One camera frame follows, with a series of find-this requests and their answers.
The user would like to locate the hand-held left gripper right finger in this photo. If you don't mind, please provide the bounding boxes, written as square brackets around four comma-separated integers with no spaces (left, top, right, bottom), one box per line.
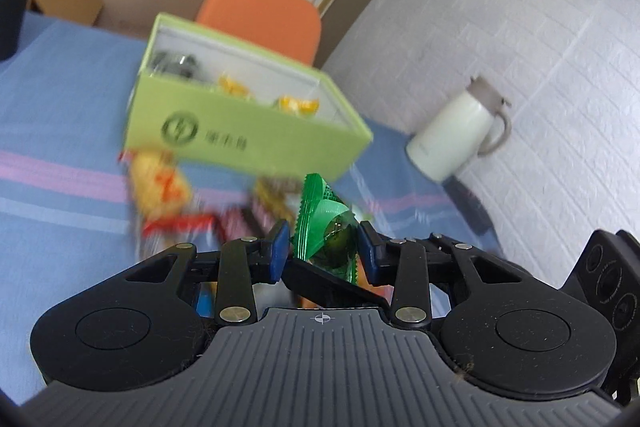
[356,221,526,328]

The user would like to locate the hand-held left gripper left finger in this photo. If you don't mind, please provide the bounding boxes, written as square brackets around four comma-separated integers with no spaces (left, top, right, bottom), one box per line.
[122,221,292,327]

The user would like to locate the green candy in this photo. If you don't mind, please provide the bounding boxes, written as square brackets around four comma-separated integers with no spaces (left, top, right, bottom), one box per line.
[291,173,360,283]

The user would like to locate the light green cardboard box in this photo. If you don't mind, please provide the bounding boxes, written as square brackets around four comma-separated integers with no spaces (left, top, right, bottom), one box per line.
[122,12,374,184]

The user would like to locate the rice cracker packet red ends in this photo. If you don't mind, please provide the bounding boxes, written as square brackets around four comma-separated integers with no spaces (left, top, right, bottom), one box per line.
[119,148,223,258]

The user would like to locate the dark red snack packet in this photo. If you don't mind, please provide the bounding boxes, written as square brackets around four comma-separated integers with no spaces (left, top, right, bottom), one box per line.
[222,177,302,240]

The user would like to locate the white thermos jug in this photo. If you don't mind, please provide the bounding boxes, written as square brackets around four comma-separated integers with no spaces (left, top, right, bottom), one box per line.
[405,76,513,183]

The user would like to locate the orange chair back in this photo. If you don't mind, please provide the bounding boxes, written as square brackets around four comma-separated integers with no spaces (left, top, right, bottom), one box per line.
[195,0,322,68]

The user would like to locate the blue striped tablecloth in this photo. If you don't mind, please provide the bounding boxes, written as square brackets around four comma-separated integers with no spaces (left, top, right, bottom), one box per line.
[0,12,506,408]

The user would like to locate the black cup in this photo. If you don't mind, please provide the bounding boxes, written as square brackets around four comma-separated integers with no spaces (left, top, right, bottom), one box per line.
[0,0,40,62]

